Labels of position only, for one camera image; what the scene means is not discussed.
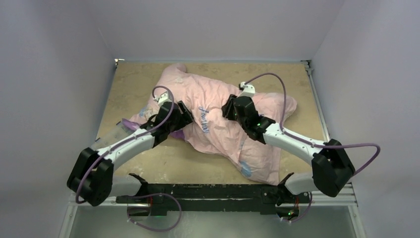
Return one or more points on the black base bar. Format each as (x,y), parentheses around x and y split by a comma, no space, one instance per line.
(160,198)

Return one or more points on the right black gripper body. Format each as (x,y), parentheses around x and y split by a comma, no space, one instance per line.
(232,108)

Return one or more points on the clear plastic bag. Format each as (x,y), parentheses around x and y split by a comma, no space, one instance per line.
(119,132)

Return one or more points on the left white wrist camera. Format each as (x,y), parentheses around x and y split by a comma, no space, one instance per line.
(163,98)

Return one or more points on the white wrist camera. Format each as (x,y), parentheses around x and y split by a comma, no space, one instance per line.
(163,98)
(246,90)

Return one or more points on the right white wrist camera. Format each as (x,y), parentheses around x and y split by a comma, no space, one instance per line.
(246,90)

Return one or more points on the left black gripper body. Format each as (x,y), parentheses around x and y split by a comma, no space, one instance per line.
(176,124)

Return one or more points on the pink pillow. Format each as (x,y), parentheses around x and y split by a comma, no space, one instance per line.
(210,133)

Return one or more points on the purple printed pillowcase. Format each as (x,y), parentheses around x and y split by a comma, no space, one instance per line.
(134,126)

